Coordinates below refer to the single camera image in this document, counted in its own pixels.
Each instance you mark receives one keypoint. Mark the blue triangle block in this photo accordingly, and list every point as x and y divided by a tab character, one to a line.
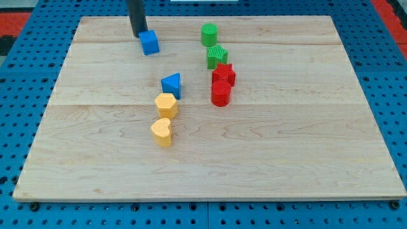
172	85

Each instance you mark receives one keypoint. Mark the light wooden board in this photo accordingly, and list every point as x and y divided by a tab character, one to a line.
297	127

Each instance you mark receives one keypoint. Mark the red cylinder block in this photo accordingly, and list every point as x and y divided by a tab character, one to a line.
220	93

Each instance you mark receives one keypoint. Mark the yellow hexagon block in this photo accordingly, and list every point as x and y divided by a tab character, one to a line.
166	105

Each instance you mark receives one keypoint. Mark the yellow heart block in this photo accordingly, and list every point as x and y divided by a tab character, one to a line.
162	132

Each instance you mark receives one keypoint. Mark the red star block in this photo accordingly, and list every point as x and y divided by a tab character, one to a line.
224	72

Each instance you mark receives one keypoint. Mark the green star block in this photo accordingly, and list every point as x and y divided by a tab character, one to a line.
216	55

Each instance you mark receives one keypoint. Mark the green cylinder block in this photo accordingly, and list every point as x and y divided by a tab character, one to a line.
209	34

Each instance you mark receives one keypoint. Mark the blue cube block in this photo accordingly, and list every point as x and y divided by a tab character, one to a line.
149	42

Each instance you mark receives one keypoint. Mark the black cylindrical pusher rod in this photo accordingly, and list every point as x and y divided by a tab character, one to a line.
137	16

